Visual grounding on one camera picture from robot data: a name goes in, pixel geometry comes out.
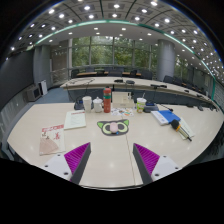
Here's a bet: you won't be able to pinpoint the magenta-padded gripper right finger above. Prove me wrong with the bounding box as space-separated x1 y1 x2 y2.
132 143 183 186

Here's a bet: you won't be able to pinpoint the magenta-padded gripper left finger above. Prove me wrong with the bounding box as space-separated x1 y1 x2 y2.
41 142 92 186

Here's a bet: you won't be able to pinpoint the cat-face mouse pad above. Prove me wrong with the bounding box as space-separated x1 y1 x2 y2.
96 118 130 137

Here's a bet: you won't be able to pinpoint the red and white magazine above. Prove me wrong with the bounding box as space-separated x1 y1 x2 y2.
38 123 67 157

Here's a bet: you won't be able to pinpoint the white printed document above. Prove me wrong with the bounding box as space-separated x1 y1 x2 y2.
63 109 87 131

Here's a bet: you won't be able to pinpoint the blue and white book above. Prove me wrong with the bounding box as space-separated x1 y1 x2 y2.
150 109 182 126

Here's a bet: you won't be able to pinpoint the conference microphone unit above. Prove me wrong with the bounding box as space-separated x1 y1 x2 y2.
73 96 84 111
143 103 160 113

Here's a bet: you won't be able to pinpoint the green printed paper cup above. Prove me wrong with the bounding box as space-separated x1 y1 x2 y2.
135 93 148 114

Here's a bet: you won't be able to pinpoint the white paper cup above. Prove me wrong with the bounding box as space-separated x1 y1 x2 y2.
82 95 93 113

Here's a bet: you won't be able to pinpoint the colourful sticker sheet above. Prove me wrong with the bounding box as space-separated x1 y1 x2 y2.
110 107 135 118

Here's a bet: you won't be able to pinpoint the white lidded mug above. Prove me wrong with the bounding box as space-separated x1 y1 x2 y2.
92 96 104 114

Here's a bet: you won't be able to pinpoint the grey box appliance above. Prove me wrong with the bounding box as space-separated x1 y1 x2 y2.
25 84 43 103

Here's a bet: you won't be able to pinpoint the white leaning board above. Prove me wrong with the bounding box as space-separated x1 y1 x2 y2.
39 79 49 97

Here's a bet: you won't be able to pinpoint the white cardboard box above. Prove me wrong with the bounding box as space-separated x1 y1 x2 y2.
111 91 136 109

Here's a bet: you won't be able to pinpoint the red drink bottle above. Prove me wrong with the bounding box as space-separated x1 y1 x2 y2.
102 86 112 114

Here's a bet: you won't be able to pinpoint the long curved conference table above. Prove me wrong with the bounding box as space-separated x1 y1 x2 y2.
59 76 221 108

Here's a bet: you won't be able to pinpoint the row of dark chairs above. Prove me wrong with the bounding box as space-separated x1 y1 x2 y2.
69 68 214 98

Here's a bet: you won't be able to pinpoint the brown wooden table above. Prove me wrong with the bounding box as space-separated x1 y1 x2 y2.
76 70 143 79

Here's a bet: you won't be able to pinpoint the ceiling spot lights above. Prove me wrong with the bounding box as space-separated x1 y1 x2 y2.
9 0 224 73

